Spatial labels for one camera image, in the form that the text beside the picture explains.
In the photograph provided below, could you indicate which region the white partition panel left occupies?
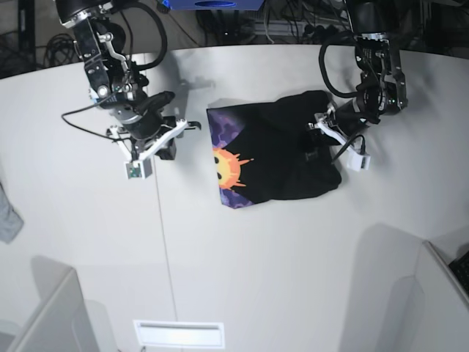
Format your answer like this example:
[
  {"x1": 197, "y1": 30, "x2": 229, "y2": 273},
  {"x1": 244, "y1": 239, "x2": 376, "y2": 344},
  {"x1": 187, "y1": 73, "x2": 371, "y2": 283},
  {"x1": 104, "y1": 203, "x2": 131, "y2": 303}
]
[{"x1": 1, "y1": 268, "x2": 100, "y2": 351}]

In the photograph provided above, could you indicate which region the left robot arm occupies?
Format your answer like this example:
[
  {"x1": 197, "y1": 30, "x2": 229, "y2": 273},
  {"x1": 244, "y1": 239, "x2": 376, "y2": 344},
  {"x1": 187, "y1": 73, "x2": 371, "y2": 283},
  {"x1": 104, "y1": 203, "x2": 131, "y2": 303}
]
[{"x1": 317, "y1": 1, "x2": 408, "y2": 160}]

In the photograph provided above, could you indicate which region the white partition panel right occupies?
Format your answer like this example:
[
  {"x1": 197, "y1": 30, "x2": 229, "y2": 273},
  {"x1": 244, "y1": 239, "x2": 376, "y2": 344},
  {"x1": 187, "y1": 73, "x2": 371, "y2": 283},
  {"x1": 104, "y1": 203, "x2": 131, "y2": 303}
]
[{"x1": 388, "y1": 240, "x2": 469, "y2": 352}]

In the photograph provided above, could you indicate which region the black device on floor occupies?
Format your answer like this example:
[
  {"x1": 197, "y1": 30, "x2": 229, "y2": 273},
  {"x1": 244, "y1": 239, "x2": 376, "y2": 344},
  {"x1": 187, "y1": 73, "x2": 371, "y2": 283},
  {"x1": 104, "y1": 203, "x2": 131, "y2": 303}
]
[{"x1": 18, "y1": 0, "x2": 36, "y2": 56}]

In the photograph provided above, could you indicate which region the blue box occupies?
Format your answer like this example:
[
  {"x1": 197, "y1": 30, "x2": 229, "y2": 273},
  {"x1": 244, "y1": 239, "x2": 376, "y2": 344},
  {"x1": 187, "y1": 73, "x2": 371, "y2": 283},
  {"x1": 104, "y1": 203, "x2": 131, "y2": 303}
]
[{"x1": 169, "y1": 0, "x2": 264, "y2": 10}]

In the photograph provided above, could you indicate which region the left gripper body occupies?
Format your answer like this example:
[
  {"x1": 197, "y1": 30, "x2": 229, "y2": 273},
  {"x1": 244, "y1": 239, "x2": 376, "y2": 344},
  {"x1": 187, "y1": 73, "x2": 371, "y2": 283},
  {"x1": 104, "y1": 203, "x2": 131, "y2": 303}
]
[{"x1": 306, "y1": 102, "x2": 368, "y2": 154}]

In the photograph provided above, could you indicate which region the black T-shirt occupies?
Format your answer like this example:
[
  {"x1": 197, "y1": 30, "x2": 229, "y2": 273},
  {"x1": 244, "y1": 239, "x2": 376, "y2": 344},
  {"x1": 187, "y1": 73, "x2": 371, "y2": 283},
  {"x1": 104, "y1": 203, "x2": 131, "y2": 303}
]
[{"x1": 207, "y1": 90, "x2": 341, "y2": 209}]

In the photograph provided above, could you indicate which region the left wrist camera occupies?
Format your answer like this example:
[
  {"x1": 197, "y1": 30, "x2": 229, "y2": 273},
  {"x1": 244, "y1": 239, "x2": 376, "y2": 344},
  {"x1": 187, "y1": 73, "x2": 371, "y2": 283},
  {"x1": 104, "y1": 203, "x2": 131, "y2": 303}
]
[{"x1": 346, "y1": 151, "x2": 371, "y2": 172}]

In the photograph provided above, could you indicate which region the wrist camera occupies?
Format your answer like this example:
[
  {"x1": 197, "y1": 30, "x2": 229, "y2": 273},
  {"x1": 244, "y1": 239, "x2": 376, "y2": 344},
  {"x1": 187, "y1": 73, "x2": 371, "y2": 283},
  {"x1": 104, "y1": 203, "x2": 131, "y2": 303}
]
[
  {"x1": 346, "y1": 151, "x2": 371, "y2": 172},
  {"x1": 124, "y1": 159, "x2": 152, "y2": 180}
]

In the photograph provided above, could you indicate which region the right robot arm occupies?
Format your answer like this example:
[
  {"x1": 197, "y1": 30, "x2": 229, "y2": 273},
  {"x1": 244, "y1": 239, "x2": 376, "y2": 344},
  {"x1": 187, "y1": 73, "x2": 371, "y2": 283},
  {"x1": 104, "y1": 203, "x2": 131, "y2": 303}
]
[{"x1": 56, "y1": 1, "x2": 201, "y2": 163}]

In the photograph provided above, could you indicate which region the grey cloth at edge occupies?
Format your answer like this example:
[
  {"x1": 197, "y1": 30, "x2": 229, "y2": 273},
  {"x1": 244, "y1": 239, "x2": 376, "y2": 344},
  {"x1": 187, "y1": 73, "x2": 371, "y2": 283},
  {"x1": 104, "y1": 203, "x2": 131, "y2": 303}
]
[{"x1": 0, "y1": 186, "x2": 23, "y2": 243}]

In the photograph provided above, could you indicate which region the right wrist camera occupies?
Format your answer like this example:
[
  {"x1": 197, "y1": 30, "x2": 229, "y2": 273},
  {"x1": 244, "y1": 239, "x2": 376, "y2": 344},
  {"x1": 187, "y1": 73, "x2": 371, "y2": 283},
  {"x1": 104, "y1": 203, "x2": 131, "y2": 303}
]
[{"x1": 124, "y1": 159, "x2": 152, "y2": 180}]

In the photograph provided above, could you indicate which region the coiled black cable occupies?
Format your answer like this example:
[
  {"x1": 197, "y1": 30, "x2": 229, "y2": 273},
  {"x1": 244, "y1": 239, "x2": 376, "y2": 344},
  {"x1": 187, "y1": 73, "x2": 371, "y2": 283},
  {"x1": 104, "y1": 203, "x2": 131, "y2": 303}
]
[{"x1": 43, "y1": 33, "x2": 80, "y2": 69}]

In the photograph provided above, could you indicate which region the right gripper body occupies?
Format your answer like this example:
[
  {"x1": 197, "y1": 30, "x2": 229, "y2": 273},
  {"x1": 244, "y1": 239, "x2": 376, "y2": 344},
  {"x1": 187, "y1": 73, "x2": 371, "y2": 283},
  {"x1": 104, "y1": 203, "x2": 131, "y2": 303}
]
[{"x1": 106, "y1": 98, "x2": 202, "y2": 161}]

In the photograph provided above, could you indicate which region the black keyboard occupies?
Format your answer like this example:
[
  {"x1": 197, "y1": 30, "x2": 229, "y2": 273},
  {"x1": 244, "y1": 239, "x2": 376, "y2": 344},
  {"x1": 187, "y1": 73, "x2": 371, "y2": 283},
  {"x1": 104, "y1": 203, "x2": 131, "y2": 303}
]
[{"x1": 449, "y1": 252, "x2": 469, "y2": 293}]

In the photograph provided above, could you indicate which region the white partition panel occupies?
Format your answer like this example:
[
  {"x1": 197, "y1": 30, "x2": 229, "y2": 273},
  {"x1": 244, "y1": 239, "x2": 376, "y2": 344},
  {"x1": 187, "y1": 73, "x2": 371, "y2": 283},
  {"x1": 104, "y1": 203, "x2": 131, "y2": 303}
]
[
  {"x1": 1, "y1": 268, "x2": 100, "y2": 351},
  {"x1": 388, "y1": 240, "x2": 469, "y2": 352}
]

